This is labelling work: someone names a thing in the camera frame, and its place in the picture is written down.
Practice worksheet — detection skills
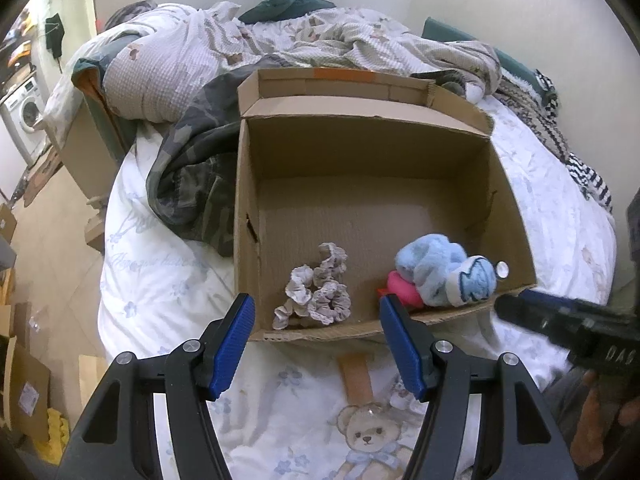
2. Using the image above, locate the crumpled patterned duvet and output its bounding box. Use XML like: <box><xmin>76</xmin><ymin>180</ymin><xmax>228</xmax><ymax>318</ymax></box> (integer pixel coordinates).
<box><xmin>45</xmin><ymin>2</ymin><xmax>503</xmax><ymax>126</ymax></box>

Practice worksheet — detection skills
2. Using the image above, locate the light blue fuzzy sock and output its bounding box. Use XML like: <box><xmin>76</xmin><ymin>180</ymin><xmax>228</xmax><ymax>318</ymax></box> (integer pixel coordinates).
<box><xmin>394</xmin><ymin>233</ymin><xmax>499</xmax><ymax>308</ymax></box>

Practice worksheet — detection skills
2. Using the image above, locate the grey patterned pillow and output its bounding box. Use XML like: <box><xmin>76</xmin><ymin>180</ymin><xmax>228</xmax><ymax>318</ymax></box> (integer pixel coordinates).
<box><xmin>104</xmin><ymin>2</ymin><xmax>158</xmax><ymax>31</ymax></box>

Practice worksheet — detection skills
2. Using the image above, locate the flat cardboard box with label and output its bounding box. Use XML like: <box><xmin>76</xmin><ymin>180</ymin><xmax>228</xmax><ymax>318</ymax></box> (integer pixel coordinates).
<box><xmin>0</xmin><ymin>337</ymin><xmax>51</xmax><ymax>443</ymax></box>

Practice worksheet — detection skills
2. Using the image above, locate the brown floor mat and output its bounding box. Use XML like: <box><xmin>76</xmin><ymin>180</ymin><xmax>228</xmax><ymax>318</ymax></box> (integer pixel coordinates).
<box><xmin>22</xmin><ymin>145</ymin><xmax>63</xmax><ymax>208</ymax></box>

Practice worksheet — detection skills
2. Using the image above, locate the teal pillow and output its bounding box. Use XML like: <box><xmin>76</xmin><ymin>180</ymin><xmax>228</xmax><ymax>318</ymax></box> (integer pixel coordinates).
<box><xmin>421</xmin><ymin>17</ymin><xmax>543</xmax><ymax>96</ymax></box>

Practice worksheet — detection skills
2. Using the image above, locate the yellow cloth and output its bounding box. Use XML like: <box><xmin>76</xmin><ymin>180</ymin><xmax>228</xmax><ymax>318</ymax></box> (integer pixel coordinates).
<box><xmin>47</xmin><ymin>407</ymin><xmax>71</xmax><ymax>443</ymax></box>

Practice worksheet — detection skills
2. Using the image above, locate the person's grey trouser leg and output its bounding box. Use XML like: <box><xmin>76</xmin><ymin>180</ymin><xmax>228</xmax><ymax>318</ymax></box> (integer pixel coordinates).
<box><xmin>542</xmin><ymin>370</ymin><xmax>591</xmax><ymax>461</ymax></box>

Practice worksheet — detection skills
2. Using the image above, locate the person's right hand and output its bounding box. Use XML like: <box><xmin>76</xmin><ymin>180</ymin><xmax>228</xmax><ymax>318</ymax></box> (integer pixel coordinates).
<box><xmin>570</xmin><ymin>370</ymin><xmax>640</xmax><ymax>466</ymax></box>

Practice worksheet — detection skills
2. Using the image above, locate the camouflage jacket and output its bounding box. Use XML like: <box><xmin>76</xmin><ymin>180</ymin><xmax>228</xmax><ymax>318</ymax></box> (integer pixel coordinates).
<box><xmin>147</xmin><ymin>52</ymin><xmax>311</xmax><ymax>258</ymax></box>

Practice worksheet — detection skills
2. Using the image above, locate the white teddy print bed sheet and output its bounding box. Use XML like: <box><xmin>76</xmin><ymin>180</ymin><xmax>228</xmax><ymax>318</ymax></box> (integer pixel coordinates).
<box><xmin>97</xmin><ymin>95</ymin><xmax>618</xmax><ymax>480</ymax></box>

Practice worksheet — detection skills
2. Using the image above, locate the wooden bed frame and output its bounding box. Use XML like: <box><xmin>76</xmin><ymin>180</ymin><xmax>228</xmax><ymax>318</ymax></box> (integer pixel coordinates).
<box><xmin>60</xmin><ymin>95</ymin><xmax>136</xmax><ymax>251</ymax></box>

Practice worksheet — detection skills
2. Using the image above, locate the white washing machine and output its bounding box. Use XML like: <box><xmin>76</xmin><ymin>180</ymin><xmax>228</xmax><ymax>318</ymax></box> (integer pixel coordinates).
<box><xmin>0</xmin><ymin>77</ymin><xmax>51</xmax><ymax>166</ymax></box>

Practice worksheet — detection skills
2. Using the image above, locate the black and white striped cloth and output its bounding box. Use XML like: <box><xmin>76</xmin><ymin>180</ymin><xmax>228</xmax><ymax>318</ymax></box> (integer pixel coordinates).
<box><xmin>565</xmin><ymin>152</ymin><xmax>615</xmax><ymax>213</ymax></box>

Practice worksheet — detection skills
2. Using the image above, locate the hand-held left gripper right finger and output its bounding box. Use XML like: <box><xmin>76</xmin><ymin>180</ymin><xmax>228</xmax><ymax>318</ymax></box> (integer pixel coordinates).
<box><xmin>377</xmin><ymin>294</ymin><xmax>581</xmax><ymax>480</ymax></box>

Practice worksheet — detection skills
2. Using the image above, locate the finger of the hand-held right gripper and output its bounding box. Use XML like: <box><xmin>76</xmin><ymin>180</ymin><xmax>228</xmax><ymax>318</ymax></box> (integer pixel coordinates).
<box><xmin>494</xmin><ymin>294</ymin><xmax>576</xmax><ymax>348</ymax></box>
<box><xmin>520</xmin><ymin>286</ymin><xmax>608</xmax><ymax>313</ymax></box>

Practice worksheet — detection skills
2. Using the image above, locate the black and white checkered cloth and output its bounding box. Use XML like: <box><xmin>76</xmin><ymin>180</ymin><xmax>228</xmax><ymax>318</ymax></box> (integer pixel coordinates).
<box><xmin>532</xmin><ymin>70</ymin><xmax>558</xmax><ymax>106</ymax></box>

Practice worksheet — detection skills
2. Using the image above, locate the dark green pillow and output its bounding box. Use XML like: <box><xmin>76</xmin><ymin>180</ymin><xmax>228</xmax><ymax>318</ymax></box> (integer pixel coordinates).
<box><xmin>239</xmin><ymin>0</ymin><xmax>337</xmax><ymax>25</ymax></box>

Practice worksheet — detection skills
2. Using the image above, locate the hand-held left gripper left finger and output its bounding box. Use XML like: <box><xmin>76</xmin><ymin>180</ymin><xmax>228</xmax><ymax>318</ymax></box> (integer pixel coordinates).
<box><xmin>70</xmin><ymin>293</ymin><xmax>257</xmax><ymax>480</ymax></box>

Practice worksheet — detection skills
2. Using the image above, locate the knitted zigzag blanket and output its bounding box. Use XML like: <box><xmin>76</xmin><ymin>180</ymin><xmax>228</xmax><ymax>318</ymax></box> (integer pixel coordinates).
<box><xmin>492</xmin><ymin>77</ymin><xmax>573</xmax><ymax>161</ymax></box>

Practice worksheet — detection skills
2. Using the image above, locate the dark hanging garment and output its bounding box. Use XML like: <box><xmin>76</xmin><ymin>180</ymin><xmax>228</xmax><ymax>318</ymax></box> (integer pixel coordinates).
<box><xmin>45</xmin><ymin>12</ymin><xmax>66</xmax><ymax>58</ymax></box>

